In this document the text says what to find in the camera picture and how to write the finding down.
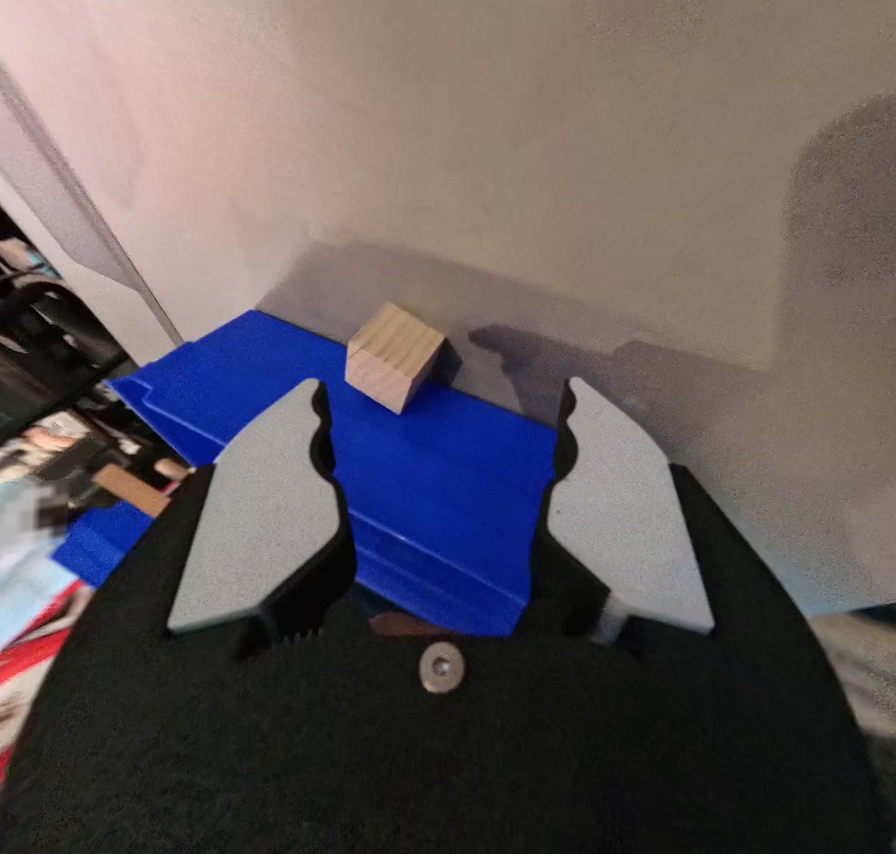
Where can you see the blue plastic bin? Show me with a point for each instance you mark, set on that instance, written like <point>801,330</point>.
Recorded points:
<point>434,497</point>

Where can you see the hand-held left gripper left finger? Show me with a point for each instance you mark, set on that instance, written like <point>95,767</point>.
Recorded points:
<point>259,511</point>

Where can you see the plain wooden cube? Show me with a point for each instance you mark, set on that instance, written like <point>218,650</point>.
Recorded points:
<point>392,360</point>

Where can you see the tan cardboard piece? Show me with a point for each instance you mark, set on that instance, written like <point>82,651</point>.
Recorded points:
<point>131,490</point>

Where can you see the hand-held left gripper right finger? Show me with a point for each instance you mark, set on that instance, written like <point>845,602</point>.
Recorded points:
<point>623,511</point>

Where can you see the red printed packaging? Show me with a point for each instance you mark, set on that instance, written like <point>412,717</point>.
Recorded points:
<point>35,630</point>

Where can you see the black office chair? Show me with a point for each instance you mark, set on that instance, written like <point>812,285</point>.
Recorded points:
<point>49,336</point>

